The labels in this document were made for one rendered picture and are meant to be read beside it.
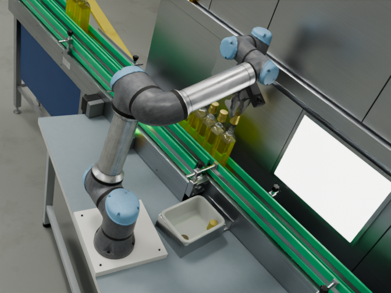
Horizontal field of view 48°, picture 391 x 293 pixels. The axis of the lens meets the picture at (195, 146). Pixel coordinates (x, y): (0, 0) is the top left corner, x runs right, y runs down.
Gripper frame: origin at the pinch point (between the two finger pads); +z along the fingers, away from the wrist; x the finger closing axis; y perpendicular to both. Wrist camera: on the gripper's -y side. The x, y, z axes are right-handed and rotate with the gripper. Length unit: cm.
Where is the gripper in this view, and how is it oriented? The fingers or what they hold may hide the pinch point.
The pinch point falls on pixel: (236, 115)
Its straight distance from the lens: 172.8
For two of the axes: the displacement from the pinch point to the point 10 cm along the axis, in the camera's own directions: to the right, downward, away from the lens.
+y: -5.6, -6.2, 5.5
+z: -2.5, 7.6, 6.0
